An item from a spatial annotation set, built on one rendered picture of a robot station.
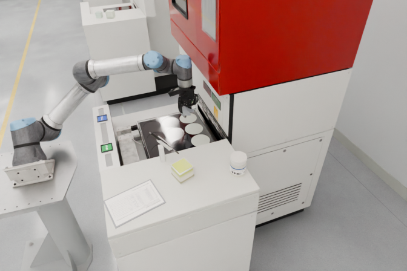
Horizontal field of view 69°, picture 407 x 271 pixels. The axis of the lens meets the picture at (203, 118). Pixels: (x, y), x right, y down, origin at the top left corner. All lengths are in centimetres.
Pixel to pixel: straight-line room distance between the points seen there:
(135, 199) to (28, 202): 57
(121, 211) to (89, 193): 146
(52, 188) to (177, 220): 70
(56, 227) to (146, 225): 87
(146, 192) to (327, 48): 104
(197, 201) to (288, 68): 73
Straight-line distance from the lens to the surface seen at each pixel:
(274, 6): 128
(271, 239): 230
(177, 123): 171
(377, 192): 284
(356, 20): 159
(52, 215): 190
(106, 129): 166
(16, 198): 169
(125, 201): 127
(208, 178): 131
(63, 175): 169
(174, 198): 125
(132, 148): 162
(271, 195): 204
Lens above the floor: 194
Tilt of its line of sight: 37 degrees down
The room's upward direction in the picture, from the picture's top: 1 degrees counter-clockwise
